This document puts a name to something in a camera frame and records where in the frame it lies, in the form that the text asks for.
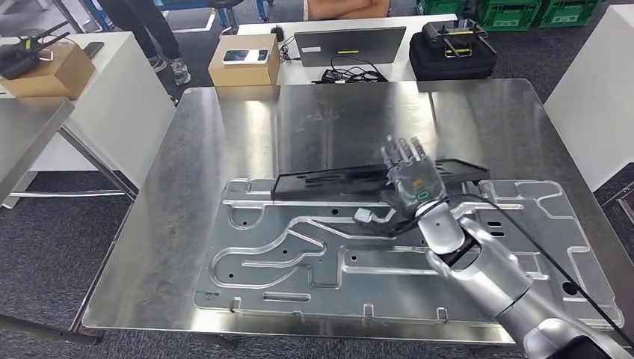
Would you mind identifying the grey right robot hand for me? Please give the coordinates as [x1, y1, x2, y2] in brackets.
[380, 135, 447, 220]

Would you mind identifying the black plastic plate frame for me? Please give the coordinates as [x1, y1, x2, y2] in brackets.
[271, 158, 491, 203]

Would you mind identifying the stainless steel workbench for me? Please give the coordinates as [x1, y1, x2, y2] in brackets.
[69, 78, 634, 348]

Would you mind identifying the stamped sheet metal panel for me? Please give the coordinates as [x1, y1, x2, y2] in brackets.
[193, 178, 625, 331]

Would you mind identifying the black hard case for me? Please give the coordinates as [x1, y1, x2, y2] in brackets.
[408, 31, 499, 82]

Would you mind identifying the black remote controller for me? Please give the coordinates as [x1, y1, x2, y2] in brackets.
[421, 19, 496, 58]

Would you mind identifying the grey laptop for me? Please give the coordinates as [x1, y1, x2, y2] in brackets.
[293, 25, 407, 68]

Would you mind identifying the green plastic crate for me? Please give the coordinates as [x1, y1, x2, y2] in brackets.
[475, 0, 544, 31]
[416, 0, 467, 16]
[532, 0, 603, 28]

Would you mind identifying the cardboard box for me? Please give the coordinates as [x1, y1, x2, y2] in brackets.
[208, 33, 281, 88]
[0, 42, 96, 101]

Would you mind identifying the white phone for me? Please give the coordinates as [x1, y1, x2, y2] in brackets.
[223, 48, 269, 65]

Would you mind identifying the black controller with antennas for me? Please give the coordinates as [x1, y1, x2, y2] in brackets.
[0, 20, 70, 80]

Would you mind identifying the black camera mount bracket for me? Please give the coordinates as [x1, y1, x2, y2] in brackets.
[353, 210, 422, 236]

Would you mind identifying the black power adapter cable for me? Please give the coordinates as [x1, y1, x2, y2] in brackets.
[312, 54, 390, 85]

